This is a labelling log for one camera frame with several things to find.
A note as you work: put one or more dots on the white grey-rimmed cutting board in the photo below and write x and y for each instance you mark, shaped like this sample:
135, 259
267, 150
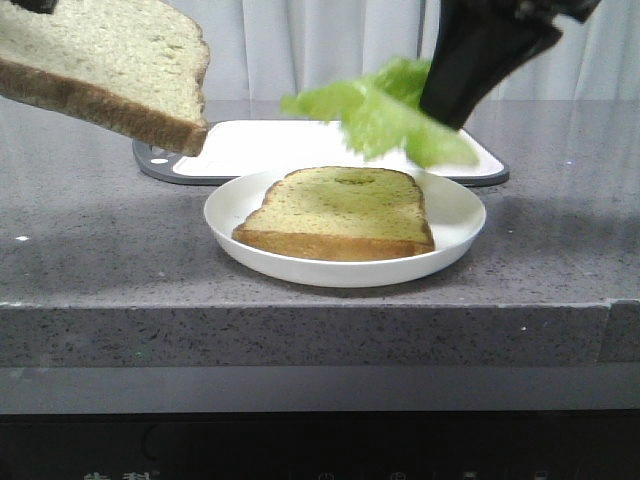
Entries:
241, 147

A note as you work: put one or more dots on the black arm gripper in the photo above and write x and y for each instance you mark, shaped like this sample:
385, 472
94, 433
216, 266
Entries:
480, 43

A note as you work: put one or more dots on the green lettuce leaf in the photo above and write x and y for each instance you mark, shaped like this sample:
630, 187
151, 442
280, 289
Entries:
380, 112

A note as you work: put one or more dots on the white curtain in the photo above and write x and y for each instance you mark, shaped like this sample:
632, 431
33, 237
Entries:
261, 50

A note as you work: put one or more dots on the bread slice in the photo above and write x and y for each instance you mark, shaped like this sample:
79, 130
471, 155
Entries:
133, 67
340, 214

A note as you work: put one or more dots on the black appliance front panel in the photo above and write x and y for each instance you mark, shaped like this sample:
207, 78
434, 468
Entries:
349, 445

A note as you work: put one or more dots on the white round plate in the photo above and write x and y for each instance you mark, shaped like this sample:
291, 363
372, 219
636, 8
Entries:
454, 213

